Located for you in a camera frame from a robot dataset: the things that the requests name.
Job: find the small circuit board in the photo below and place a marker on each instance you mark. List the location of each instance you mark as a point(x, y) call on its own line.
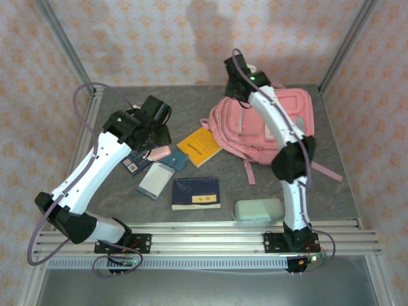
point(314, 258)
point(127, 263)

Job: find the pink backpack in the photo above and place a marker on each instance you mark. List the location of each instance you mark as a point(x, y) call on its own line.
point(236, 127)

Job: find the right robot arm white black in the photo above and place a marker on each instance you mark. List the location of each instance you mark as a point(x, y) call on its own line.
point(296, 207)

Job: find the aluminium frame post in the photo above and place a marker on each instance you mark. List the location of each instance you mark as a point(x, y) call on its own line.
point(65, 41)
point(348, 41)

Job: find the aluminium side rail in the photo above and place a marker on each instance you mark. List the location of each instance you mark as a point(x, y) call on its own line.
point(90, 108)

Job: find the grey metal shelf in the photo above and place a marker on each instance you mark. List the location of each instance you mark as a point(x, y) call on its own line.
point(204, 288)

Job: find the mint green pencil case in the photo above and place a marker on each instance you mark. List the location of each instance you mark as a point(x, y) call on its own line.
point(258, 209)

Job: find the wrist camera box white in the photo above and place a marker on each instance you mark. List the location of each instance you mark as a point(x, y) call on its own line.
point(136, 107)
point(252, 68)

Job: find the aluminium frame leg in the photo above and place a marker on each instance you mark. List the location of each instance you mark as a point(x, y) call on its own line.
point(381, 287)
point(30, 287)

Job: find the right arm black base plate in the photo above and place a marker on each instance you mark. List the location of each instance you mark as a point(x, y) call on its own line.
point(272, 243)

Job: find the teal snap wallet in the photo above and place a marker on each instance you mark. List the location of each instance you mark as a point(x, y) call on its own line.
point(177, 161)

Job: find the white notebook teal edges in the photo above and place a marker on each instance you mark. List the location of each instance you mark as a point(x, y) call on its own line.
point(155, 181)

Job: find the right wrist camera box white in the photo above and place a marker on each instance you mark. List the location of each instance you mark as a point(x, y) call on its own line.
point(252, 68)

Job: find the aluminium rail beam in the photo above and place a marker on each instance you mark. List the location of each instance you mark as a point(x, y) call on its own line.
point(204, 239)

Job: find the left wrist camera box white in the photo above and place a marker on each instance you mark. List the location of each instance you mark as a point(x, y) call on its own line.
point(136, 107)

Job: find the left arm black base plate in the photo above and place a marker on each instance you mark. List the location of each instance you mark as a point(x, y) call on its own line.
point(143, 243)

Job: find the navy book with yellow label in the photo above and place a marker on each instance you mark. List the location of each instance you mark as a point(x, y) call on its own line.
point(194, 191)

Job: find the thin navy book with barcode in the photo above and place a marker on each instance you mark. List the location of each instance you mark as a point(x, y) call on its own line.
point(135, 164)

